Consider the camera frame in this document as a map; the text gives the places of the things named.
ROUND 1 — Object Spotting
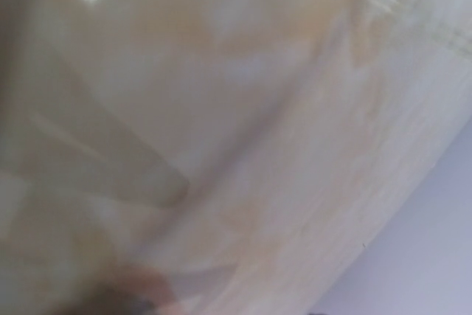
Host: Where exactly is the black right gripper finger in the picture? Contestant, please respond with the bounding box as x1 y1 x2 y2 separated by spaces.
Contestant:
80 268 173 314

